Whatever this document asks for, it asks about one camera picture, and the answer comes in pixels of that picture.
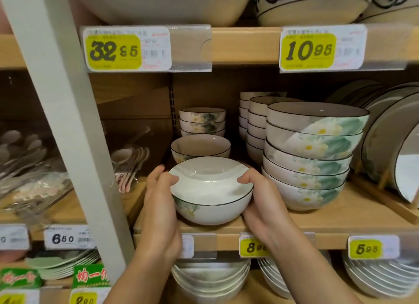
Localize white metal shelf post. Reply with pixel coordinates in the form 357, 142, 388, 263
0, 0, 135, 283

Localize person's left hand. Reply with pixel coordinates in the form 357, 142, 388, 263
139, 165, 183, 265

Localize green sale tag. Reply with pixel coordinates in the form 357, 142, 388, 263
72, 264, 111, 289
0, 267, 44, 290

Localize white black-rimmed floral bowl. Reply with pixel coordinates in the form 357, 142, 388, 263
168, 156, 254, 226
170, 134, 232, 164

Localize small floral bowl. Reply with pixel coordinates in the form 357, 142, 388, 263
179, 107, 227, 123
180, 128, 226, 137
179, 119, 226, 132

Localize wooden plate rack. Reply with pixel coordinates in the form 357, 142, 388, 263
349, 171, 419, 225

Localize person's right hand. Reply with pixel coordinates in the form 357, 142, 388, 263
237, 168, 297, 249

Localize person's right forearm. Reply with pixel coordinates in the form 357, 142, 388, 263
266, 229, 362, 304

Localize yellow and white price label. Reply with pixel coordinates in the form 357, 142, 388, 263
80, 26, 173, 73
279, 24, 367, 73

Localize wooden shelf board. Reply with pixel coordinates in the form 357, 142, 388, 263
0, 26, 419, 70
132, 178, 419, 251
0, 178, 147, 243

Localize small yellow price label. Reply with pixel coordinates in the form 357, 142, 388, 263
348, 235, 401, 261
239, 234, 273, 259

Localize blue and white patterned bowl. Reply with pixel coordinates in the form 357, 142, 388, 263
253, 0, 380, 27
357, 0, 419, 25

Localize large cream ceramic bowl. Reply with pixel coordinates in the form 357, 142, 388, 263
70, 0, 253, 28

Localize clear plastic label holder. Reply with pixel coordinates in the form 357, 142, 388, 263
80, 24, 213, 73

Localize stack of medium floral bowls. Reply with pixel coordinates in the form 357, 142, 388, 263
238, 91, 288, 141
246, 96, 303, 166

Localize stack of white plates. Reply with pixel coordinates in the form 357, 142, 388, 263
341, 251, 419, 299
256, 257, 297, 300

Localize row of upright black-rimmed plates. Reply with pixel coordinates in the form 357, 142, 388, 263
325, 79, 419, 204

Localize pack of ceramic spoons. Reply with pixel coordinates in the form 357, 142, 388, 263
111, 146, 152, 194

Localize person's left forearm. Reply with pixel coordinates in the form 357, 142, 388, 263
104, 252, 180, 304

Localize packs of spoons in plastic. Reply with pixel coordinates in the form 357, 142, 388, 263
0, 130, 74, 217

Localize stack of green plates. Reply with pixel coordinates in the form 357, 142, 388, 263
26, 248, 101, 280

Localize stack of white bowls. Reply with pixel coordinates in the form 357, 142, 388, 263
170, 258, 252, 304

